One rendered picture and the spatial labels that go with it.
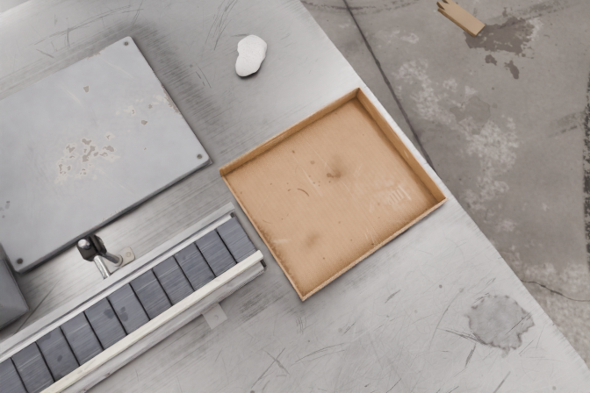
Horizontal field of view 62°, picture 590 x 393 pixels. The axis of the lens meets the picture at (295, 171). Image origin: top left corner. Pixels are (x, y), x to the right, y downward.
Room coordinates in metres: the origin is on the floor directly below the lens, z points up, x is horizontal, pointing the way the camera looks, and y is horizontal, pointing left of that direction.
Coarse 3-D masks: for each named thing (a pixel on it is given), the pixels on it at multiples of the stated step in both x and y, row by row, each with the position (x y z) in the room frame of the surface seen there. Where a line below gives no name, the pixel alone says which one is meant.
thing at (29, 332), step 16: (224, 208) 0.17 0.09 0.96; (208, 224) 0.14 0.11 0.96; (176, 240) 0.11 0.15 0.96; (144, 256) 0.08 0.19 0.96; (160, 256) 0.09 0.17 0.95; (128, 272) 0.06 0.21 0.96; (96, 288) 0.03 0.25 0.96; (64, 304) 0.00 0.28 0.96; (80, 304) 0.01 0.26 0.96; (48, 320) -0.02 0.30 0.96; (16, 336) -0.05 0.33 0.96; (0, 352) -0.07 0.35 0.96
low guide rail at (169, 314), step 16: (256, 256) 0.11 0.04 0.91; (240, 272) 0.09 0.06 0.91; (208, 288) 0.06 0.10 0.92; (176, 304) 0.03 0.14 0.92; (160, 320) 0.00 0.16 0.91; (128, 336) -0.03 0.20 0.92; (144, 336) -0.02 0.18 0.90; (112, 352) -0.05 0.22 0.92; (80, 368) -0.08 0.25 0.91; (64, 384) -0.10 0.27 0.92
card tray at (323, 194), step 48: (288, 144) 0.33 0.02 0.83; (336, 144) 0.35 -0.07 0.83; (384, 144) 0.36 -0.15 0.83; (240, 192) 0.23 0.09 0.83; (288, 192) 0.24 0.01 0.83; (336, 192) 0.26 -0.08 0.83; (384, 192) 0.27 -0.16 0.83; (432, 192) 0.28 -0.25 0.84; (288, 240) 0.16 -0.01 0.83; (336, 240) 0.17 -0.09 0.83; (384, 240) 0.18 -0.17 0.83
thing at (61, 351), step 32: (224, 224) 0.16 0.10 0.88; (192, 256) 0.10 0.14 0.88; (224, 256) 0.11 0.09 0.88; (128, 288) 0.04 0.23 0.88; (160, 288) 0.05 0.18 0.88; (192, 288) 0.06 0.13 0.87; (96, 320) -0.01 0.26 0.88; (128, 320) -0.01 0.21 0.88; (32, 352) -0.07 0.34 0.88; (64, 352) -0.06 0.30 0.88; (96, 352) -0.06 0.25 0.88; (0, 384) -0.12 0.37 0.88; (32, 384) -0.11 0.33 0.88
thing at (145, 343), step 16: (240, 224) 0.17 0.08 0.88; (192, 240) 0.13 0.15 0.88; (144, 272) 0.07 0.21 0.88; (256, 272) 0.09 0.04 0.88; (112, 288) 0.04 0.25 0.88; (224, 288) 0.06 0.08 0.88; (208, 304) 0.03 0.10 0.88; (64, 320) -0.02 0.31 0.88; (176, 320) 0.00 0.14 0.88; (32, 336) -0.05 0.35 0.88; (160, 336) -0.02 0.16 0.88; (16, 352) -0.07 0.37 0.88; (128, 352) -0.05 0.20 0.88; (96, 368) -0.08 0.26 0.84; (112, 368) -0.08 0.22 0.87; (80, 384) -0.10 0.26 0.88
